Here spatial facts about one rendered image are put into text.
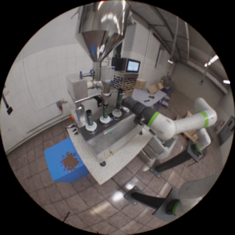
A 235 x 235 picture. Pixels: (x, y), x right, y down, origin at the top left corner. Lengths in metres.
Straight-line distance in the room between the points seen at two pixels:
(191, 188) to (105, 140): 0.58
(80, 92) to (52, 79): 1.41
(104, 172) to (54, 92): 1.73
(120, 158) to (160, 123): 0.51
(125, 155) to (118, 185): 0.83
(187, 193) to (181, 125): 0.40
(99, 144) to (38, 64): 1.74
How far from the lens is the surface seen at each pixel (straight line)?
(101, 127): 0.53
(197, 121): 0.57
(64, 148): 1.04
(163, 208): 0.73
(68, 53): 1.81
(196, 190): 0.49
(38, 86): 1.86
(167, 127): 0.35
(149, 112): 0.37
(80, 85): 0.43
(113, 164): 0.71
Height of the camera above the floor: 1.45
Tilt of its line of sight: 43 degrees down
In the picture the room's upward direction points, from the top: 10 degrees clockwise
